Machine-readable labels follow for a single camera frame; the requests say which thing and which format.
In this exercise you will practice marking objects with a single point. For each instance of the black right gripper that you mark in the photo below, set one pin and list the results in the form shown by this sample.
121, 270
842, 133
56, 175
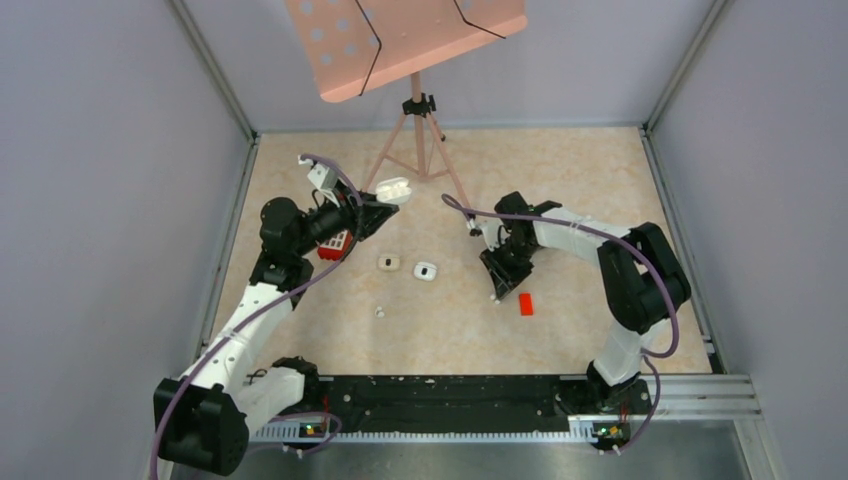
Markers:
505, 279

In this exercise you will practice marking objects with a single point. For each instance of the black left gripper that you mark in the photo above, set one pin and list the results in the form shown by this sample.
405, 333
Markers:
365, 219

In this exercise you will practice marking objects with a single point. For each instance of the white oval charging case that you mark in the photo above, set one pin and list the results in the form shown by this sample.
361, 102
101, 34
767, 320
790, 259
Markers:
395, 191

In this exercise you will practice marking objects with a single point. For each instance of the white charging case gold trim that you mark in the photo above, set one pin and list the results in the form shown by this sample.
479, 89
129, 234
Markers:
425, 271

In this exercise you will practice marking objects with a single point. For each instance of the beige charging case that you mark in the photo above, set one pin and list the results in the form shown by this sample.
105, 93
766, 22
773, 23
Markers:
389, 262

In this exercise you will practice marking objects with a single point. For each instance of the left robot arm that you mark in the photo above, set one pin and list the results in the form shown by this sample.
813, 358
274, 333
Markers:
205, 418

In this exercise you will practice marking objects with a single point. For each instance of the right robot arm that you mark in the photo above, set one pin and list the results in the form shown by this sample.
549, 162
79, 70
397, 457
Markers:
643, 281

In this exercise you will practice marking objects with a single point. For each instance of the red rectangular block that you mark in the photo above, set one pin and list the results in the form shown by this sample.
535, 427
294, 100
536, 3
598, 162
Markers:
526, 304

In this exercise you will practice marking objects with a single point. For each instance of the red white grid block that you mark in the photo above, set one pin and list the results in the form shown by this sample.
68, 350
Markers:
335, 247

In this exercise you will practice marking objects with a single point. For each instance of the pink music stand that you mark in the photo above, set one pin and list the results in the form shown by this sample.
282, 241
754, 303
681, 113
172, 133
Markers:
354, 47

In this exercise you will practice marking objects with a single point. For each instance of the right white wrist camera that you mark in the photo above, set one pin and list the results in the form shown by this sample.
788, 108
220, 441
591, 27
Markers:
491, 230

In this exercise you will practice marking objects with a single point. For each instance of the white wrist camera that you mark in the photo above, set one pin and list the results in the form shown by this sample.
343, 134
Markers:
326, 177
491, 230

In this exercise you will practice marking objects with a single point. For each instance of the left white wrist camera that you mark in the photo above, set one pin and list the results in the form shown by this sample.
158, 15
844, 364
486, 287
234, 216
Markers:
326, 177

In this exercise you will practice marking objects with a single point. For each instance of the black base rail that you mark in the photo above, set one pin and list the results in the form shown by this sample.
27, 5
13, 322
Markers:
467, 406

